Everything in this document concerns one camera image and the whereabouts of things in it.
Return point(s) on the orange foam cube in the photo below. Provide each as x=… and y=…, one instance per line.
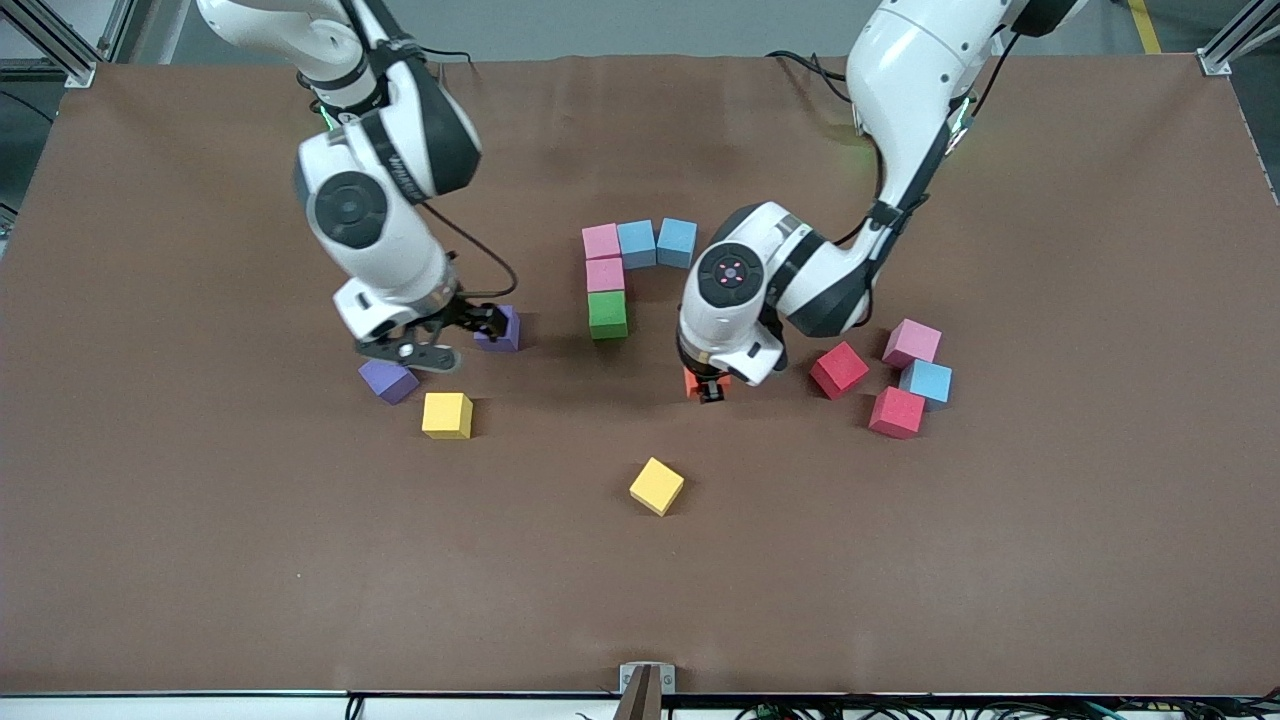
x=690, y=382

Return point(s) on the purple foam cube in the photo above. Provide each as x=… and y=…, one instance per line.
x=512, y=330
x=388, y=382

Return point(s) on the red foam cube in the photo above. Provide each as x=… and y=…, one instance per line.
x=838, y=368
x=896, y=410

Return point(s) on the green foam cube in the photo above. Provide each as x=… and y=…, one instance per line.
x=607, y=312

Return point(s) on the pink foam cube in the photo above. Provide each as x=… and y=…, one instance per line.
x=911, y=342
x=601, y=241
x=605, y=275

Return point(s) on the blue foam cube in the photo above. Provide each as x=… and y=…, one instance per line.
x=677, y=243
x=637, y=243
x=932, y=380

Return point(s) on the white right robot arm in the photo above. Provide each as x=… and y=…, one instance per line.
x=390, y=240

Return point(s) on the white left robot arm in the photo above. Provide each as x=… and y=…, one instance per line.
x=910, y=70

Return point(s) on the yellow foam cube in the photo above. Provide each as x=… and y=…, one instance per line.
x=446, y=412
x=656, y=484

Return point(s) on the large table mat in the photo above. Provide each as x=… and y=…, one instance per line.
x=200, y=500

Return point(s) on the grey metal bracket plate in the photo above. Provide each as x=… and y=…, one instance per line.
x=668, y=680

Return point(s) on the aluminium frame profile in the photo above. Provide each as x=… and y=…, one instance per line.
x=1215, y=62
x=120, y=20
x=80, y=72

